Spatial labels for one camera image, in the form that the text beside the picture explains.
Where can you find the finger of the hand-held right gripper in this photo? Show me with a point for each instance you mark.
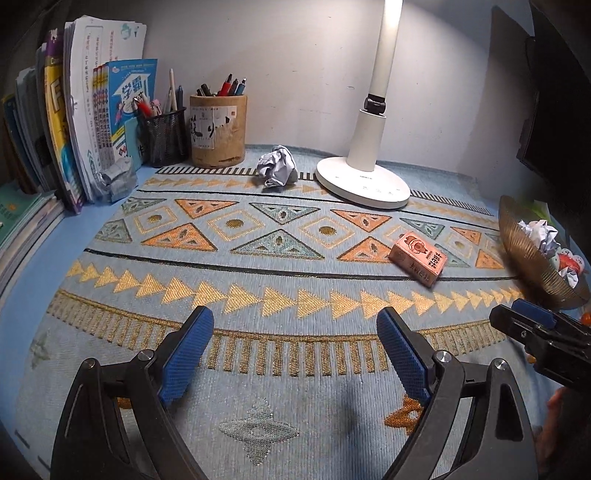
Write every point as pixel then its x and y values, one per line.
pixel 535 313
pixel 517 325

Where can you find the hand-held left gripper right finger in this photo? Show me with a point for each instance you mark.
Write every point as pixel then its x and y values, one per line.
pixel 404 357

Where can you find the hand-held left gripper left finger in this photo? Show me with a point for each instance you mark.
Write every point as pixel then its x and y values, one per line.
pixel 187 355

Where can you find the crumpled white paper ball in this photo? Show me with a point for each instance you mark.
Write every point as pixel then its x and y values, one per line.
pixel 279 166
pixel 538 233

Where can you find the pink small carton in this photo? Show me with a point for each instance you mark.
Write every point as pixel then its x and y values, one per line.
pixel 418 258

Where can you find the patterned woven mat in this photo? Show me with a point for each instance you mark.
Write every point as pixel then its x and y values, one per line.
pixel 277 277

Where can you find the blue table cover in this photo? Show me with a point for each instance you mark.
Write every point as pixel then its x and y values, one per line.
pixel 55 258

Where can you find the crumpled grey paper ball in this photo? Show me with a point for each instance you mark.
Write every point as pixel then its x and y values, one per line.
pixel 115 180

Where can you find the stack of flat books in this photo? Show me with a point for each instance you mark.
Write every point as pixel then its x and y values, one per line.
pixel 23 217

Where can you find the black mesh pen holder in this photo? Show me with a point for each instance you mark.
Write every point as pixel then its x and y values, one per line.
pixel 161 138

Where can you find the bamboo pen holder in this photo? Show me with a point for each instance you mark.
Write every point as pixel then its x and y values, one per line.
pixel 217 138

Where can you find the black flat screen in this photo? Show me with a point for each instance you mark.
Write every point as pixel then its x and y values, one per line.
pixel 563 92

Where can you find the white desk lamp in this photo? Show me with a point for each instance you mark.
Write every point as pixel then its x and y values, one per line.
pixel 364 138

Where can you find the bunch of mixed pens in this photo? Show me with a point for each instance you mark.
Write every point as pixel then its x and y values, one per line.
pixel 171 92

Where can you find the bunch of dark pens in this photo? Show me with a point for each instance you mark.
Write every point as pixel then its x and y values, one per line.
pixel 226 85

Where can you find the row of upright books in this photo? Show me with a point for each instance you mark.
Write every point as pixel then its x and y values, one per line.
pixel 87 92

